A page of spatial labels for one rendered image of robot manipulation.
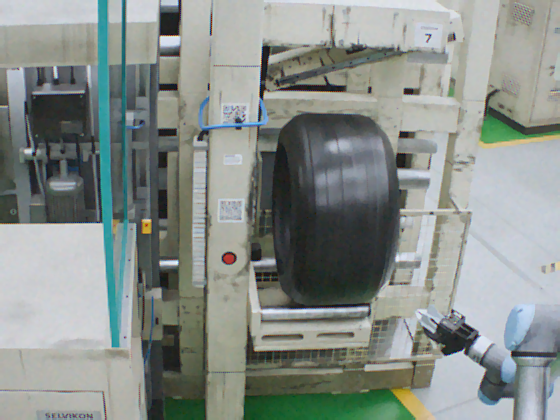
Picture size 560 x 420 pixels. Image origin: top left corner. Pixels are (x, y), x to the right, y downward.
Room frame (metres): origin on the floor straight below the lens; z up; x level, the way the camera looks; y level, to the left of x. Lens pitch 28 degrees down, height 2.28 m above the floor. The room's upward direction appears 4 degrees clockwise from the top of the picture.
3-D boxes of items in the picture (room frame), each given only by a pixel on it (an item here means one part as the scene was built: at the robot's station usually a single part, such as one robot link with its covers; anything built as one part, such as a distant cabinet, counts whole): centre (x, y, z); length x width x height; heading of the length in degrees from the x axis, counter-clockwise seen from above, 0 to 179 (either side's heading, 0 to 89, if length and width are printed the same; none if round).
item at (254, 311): (2.11, 0.06, 0.90); 0.40 x 0.03 x 0.10; 9
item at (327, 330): (2.00, -0.14, 0.83); 0.36 x 0.09 x 0.06; 99
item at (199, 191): (2.04, 0.21, 1.19); 0.05 x 0.04 x 0.48; 9
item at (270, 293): (2.14, -0.11, 0.80); 0.37 x 0.36 x 0.02; 9
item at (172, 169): (2.89, 0.41, 0.61); 0.33 x 0.06 x 0.86; 9
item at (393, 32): (2.45, -0.19, 1.71); 0.61 x 0.25 x 0.15; 99
